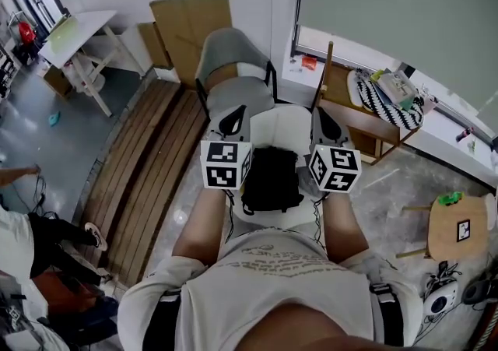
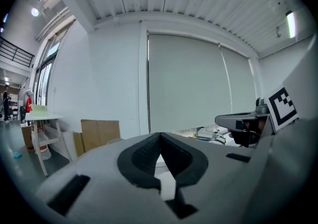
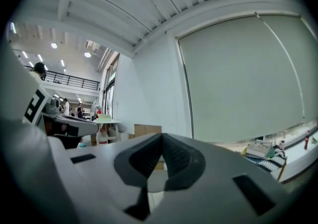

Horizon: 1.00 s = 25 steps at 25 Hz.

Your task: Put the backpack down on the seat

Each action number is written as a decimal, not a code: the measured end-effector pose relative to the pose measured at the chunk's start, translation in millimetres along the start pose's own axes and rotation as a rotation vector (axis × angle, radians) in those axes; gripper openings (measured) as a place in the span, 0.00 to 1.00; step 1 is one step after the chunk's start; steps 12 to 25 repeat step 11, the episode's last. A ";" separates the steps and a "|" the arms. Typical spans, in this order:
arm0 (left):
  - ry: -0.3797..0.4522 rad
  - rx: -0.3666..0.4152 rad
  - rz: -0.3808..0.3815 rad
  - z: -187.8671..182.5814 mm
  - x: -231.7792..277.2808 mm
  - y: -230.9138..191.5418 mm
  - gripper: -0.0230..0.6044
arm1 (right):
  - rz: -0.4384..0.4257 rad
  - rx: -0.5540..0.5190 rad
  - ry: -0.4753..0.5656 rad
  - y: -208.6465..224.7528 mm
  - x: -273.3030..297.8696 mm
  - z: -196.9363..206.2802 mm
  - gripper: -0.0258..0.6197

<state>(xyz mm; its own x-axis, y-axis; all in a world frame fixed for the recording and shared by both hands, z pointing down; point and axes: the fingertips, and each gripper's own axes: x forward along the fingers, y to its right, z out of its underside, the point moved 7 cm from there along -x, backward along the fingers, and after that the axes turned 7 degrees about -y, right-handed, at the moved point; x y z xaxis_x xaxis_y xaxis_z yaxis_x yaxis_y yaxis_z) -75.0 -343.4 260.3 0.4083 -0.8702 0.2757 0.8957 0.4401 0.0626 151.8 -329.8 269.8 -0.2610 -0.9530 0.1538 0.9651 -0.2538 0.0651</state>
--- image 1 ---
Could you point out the orange packet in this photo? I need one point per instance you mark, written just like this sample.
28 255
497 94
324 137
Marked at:
309 62

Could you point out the large brown cardboard sheet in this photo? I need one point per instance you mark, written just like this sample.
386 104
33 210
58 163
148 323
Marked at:
186 22

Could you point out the wooden slat platform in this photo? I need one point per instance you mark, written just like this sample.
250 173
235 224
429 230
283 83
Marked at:
144 170

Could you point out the black backpack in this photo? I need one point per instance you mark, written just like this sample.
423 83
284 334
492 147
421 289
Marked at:
272 178

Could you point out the dark soda bottle red label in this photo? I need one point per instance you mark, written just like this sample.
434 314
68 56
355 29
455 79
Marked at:
465 134

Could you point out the clear water jug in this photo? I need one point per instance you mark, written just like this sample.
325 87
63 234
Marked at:
83 77

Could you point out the white jacket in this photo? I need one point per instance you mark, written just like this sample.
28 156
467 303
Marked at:
23 326

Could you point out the red bag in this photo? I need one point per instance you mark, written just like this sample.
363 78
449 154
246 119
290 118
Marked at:
28 33

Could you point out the person's torso in white shirt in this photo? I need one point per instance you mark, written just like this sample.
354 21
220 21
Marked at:
272 283

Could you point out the grey armchair with black frame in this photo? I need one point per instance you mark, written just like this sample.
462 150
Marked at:
237 92

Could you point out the translucent plastic case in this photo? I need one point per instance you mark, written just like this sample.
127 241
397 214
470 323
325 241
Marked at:
395 86

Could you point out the wooden shelf rack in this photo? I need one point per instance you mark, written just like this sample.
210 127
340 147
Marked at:
358 123

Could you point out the black white zigzag cushion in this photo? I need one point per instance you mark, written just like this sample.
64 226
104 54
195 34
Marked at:
381 104

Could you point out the teal cloth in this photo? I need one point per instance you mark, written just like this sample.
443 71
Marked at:
53 118

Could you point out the black round device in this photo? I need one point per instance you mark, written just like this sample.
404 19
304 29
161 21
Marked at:
478 292

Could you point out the white round tracking device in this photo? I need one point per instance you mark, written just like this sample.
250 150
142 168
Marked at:
439 300

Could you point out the small brown cardboard sheet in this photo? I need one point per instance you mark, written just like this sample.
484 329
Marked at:
153 46

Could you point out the green toy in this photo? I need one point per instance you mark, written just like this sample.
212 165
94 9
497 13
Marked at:
450 199

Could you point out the dark blue clothing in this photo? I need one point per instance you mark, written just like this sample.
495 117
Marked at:
97 318

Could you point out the black white printed card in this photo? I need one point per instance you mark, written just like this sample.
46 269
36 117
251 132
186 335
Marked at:
463 231

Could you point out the red-brown wooden box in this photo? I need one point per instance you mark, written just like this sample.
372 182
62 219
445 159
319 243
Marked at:
58 287

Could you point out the round wooden coffee table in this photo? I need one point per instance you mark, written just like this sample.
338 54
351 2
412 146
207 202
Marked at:
443 229

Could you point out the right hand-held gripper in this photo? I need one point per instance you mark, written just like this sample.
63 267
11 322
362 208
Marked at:
338 180

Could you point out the white trestle table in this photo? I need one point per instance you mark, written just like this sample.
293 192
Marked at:
89 26

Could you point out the brown cardboard box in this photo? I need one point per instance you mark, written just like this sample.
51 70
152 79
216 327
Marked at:
56 83

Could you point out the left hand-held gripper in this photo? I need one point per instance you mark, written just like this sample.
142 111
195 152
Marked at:
221 176

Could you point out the person's right forearm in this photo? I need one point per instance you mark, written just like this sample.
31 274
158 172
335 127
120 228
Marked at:
344 229

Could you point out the small green item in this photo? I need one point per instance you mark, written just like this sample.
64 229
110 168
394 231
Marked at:
472 145

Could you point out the person's left forearm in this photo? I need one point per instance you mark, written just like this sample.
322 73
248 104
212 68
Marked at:
202 229

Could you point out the pale green mat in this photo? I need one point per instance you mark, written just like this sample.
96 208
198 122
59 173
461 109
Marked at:
60 32

